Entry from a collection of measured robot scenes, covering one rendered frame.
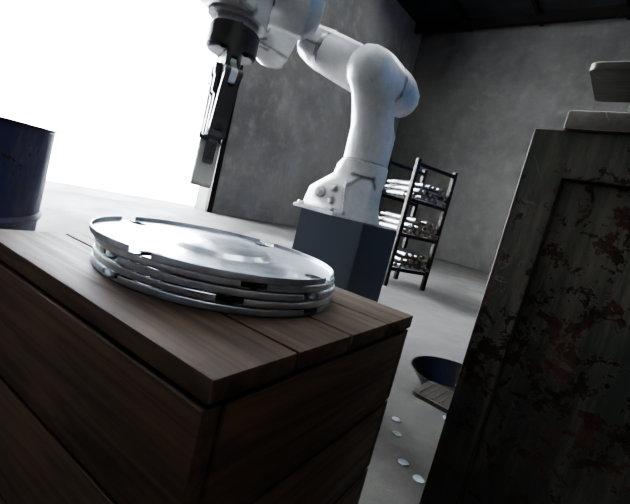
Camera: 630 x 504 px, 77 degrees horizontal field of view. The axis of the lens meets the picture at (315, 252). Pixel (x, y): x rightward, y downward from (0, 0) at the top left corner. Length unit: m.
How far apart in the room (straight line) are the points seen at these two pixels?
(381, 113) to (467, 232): 6.89
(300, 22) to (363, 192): 0.38
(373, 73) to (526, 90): 7.29
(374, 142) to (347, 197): 0.14
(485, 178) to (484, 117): 1.12
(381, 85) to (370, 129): 0.10
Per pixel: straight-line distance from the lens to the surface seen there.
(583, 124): 0.55
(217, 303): 0.40
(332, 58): 1.09
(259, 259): 0.47
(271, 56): 1.14
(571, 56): 8.24
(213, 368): 0.28
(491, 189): 7.79
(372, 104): 0.96
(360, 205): 0.94
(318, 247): 0.94
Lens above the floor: 0.47
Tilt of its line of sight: 7 degrees down
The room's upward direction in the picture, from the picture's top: 14 degrees clockwise
